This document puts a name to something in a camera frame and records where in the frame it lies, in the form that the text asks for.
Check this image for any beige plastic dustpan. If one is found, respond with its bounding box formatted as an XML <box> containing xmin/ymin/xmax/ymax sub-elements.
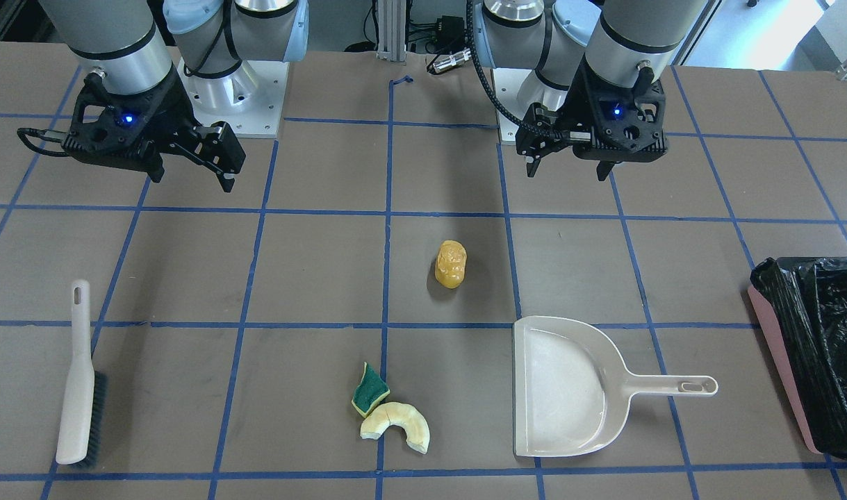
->
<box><xmin>512</xmin><ymin>315</ymin><xmax>718</xmax><ymax>458</ymax></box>

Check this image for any yellow potato-shaped toy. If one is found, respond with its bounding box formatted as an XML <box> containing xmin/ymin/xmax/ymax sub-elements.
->
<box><xmin>434</xmin><ymin>240</ymin><xmax>468</xmax><ymax>289</ymax></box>

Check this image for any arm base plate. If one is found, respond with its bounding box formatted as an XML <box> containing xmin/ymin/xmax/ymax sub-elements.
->
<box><xmin>176</xmin><ymin>59</ymin><xmax>292</xmax><ymax>139</ymax></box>
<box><xmin>494</xmin><ymin>90</ymin><xmax>535</xmax><ymax>148</ymax></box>

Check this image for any aluminium frame post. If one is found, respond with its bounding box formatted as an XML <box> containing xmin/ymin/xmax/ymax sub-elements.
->
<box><xmin>375</xmin><ymin>0</ymin><xmax>408</xmax><ymax>65</ymax></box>

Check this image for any black power adapter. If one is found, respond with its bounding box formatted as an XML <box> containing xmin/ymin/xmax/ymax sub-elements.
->
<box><xmin>419</xmin><ymin>15</ymin><xmax>465</xmax><ymax>47</ymax></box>

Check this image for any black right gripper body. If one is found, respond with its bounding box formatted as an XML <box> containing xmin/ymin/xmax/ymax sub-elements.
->
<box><xmin>62</xmin><ymin>69</ymin><xmax>199</xmax><ymax>174</ymax></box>

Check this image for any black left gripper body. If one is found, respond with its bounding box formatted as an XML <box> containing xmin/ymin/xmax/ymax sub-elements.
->
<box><xmin>516</xmin><ymin>60</ymin><xmax>670</xmax><ymax>165</ymax></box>

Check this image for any silver cable connector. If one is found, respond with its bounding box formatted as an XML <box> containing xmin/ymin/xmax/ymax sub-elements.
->
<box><xmin>426</xmin><ymin>47</ymin><xmax>472</xmax><ymax>76</ymax></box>

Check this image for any pink bin with black liner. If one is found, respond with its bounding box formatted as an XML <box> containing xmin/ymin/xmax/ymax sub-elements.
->
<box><xmin>748</xmin><ymin>257</ymin><xmax>847</xmax><ymax>461</ymax></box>

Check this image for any green yellow sponge piece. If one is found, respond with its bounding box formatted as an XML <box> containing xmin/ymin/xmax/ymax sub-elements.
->
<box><xmin>351</xmin><ymin>362</ymin><xmax>390</xmax><ymax>418</ymax></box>

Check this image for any white hand brush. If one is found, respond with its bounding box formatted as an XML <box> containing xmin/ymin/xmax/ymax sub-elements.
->
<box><xmin>55</xmin><ymin>279</ymin><xmax>108</xmax><ymax>469</ymax></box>

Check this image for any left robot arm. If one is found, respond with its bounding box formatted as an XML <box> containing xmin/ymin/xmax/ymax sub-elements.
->
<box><xmin>465</xmin><ymin>1</ymin><xmax>706</xmax><ymax>181</ymax></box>

